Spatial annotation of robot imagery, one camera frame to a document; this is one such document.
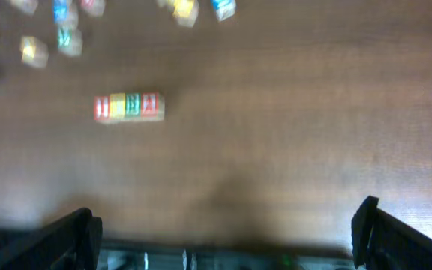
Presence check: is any yellow C letter block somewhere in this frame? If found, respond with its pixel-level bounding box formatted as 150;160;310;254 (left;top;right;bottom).
109;93;126;121

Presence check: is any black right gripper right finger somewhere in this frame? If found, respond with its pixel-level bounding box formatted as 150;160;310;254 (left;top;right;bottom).
351;196;432;270

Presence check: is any yellow block cluster lower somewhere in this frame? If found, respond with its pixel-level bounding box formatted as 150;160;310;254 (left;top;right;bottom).
172;0;200;28

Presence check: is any green V block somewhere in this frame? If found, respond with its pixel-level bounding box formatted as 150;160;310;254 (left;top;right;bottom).
57;27;83;57

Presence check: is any yellow O block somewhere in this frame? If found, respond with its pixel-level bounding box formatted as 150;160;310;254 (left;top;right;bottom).
19;36;49;68

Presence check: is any blue block centre left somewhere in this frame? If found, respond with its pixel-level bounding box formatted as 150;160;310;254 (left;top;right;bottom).
52;0;79;29

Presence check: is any green R block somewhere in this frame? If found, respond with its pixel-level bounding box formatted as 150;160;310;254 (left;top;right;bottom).
124;93;141;120

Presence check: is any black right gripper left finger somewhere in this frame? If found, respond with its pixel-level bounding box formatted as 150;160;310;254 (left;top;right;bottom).
0;208;103;269

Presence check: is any red O block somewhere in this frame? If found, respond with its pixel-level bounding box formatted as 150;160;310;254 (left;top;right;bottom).
80;0;106;17

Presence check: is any red A block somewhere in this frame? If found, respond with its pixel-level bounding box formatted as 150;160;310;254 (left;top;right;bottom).
140;92;165;122

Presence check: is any red I letter block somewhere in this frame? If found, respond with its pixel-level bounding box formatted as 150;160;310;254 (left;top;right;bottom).
94;96;110;123

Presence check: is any blue E block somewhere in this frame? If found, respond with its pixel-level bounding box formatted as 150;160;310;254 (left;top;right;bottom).
211;0;236;22

